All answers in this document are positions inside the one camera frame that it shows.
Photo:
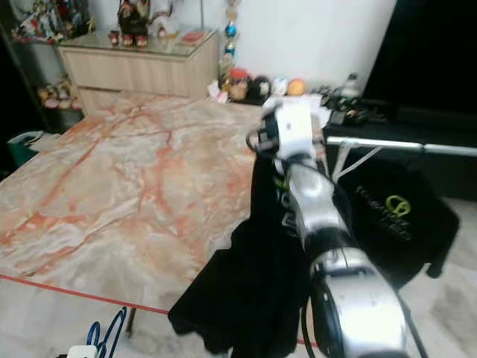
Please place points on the silver clothes rack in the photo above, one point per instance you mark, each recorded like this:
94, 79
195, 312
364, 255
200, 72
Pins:
402, 144

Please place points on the dark display shelf unit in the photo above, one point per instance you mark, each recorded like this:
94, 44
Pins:
19, 74

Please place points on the red box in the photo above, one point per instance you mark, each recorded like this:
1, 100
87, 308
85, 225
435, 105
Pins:
192, 37

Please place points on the white round toy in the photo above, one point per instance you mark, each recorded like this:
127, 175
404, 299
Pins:
278, 86

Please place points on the clear bottle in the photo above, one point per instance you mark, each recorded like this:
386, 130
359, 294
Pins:
350, 86

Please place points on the light wooden cabinet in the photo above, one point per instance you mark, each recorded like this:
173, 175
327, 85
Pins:
141, 74

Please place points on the black shirt with green logo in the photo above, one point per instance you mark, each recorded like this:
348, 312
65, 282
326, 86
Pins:
417, 246
268, 201

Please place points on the teal bin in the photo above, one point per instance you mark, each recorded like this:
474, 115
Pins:
22, 153

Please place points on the orange round toy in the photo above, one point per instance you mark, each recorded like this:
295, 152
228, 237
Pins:
296, 86

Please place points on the white figurine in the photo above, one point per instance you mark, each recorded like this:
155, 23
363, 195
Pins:
164, 28

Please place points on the black table leg frame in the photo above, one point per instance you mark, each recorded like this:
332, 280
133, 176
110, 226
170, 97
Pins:
131, 322

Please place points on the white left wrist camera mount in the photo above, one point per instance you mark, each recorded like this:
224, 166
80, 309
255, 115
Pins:
80, 352

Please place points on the black television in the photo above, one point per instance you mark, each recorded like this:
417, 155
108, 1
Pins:
425, 45

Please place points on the black TV console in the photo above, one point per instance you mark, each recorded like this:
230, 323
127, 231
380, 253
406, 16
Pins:
417, 119

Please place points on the black plush toy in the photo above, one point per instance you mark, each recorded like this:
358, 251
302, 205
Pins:
259, 87

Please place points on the blue plastic hanger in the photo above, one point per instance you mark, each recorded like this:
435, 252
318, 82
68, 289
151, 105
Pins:
93, 335

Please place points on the gold trophy with blue ball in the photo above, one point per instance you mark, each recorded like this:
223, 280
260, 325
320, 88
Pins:
230, 31

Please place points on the jar with red lid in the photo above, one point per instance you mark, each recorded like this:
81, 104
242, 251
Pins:
238, 86

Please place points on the dark figurine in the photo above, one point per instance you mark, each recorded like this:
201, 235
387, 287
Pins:
133, 26

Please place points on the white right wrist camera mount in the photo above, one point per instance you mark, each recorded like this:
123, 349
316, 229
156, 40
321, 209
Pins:
296, 127

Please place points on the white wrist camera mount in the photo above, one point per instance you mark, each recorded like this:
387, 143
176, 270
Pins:
80, 352
296, 127

